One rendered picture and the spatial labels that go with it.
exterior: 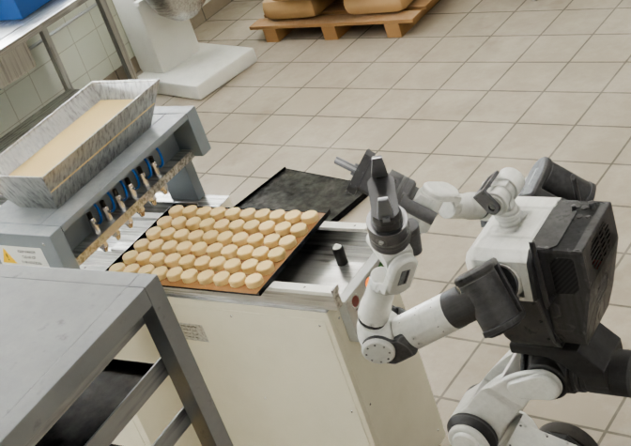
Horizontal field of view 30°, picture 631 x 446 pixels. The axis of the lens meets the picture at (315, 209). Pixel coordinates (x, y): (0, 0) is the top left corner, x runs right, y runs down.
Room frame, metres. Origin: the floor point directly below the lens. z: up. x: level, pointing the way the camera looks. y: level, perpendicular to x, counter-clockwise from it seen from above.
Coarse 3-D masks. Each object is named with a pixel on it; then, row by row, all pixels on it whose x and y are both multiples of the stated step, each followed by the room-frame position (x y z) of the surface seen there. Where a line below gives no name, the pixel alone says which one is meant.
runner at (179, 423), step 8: (184, 408) 1.35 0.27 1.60; (176, 416) 1.34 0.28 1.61; (184, 416) 1.35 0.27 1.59; (168, 424) 1.32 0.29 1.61; (176, 424) 1.33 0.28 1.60; (184, 424) 1.34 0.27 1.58; (168, 432) 1.32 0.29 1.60; (176, 432) 1.33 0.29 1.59; (160, 440) 1.30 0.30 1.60; (168, 440) 1.31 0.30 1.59; (176, 440) 1.32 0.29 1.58
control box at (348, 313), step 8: (376, 256) 2.80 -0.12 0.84; (368, 264) 2.78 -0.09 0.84; (376, 264) 2.78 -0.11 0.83; (360, 272) 2.75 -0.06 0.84; (368, 272) 2.74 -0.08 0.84; (352, 280) 2.73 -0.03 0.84; (360, 280) 2.72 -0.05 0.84; (352, 288) 2.69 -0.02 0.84; (360, 288) 2.70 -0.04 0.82; (344, 296) 2.67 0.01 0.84; (352, 296) 2.67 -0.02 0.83; (360, 296) 2.69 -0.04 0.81; (344, 304) 2.64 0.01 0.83; (352, 304) 2.66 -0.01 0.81; (344, 312) 2.65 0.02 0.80; (352, 312) 2.65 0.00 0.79; (344, 320) 2.66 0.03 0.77; (352, 320) 2.64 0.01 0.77; (352, 328) 2.64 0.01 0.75; (352, 336) 2.65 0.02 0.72
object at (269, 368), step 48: (192, 336) 2.96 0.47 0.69; (240, 336) 2.84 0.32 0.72; (288, 336) 2.73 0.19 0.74; (336, 336) 2.63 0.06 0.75; (240, 384) 2.89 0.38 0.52; (288, 384) 2.77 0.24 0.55; (336, 384) 2.66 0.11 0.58; (384, 384) 2.72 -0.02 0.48; (240, 432) 2.95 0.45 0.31; (288, 432) 2.82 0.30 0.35; (336, 432) 2.70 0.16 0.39; (384, 432) 2.66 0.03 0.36; (432, 432) 2.83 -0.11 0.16
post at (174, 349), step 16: (160, 288) 1.35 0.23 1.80; (160, 304) 1.34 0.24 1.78; (144, 320) 1.35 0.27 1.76; (160, 320) 1.33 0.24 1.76; (176, 320) 1.35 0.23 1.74; (160, 336) 1.34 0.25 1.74; (176, 336) 1.34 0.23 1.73; (160, 352) 1.35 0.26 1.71; (176, 352) 1.33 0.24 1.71; (176, 368) 1.34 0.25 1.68; (192, 368) 1.35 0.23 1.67; (176, 384) 1.35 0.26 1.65; (192, 384) 1.34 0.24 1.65; (192, 400) 1.34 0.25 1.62; (208, 400) 1.35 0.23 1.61; (192, 416) 1.34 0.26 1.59; (208, 416) 1.34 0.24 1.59; (208, 432) 1.33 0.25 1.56; (224, 432) 1.35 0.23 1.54
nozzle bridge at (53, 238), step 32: (160, 128) 3.39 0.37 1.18; (192, 128) 3.44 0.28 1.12; (128, 160) 3.24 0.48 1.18; (160, 160) 3.41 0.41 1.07; (96, 192) 3.09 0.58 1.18; (128, 192) 3.28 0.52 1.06; (192, 192) 3.52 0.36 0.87; (0, 224) 3.10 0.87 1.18; (32, 224) 3.03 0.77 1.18; (64, 224) 2.97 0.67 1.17; (0, 256) 3.08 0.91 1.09; (32, 256) 2.99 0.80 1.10; (64, 256) 2.93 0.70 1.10
